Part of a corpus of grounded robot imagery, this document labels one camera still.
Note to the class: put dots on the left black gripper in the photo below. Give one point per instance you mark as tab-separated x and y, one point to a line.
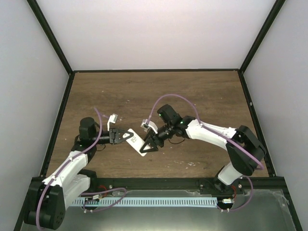
117	132

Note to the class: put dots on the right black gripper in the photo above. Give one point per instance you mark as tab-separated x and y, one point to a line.
159	141

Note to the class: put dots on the white remote control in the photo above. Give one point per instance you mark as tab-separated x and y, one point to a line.
136	142

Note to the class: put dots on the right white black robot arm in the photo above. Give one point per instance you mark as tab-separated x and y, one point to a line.
243	147

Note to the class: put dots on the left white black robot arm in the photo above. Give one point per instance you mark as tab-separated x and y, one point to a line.
47	200

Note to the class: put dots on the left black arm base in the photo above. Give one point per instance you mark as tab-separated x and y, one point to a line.
100	184

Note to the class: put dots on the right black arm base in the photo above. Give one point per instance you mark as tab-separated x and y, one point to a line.
215	187

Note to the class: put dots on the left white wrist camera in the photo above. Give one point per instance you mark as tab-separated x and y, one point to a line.
111	120

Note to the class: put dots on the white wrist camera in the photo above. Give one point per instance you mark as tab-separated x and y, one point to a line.
111	120
148	124

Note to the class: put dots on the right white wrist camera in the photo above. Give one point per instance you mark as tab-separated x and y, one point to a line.
148	124

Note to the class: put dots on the black aluminium frame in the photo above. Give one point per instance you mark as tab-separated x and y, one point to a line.
271	182

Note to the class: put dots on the light blue slotted cable duct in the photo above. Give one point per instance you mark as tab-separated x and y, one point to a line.
155	202

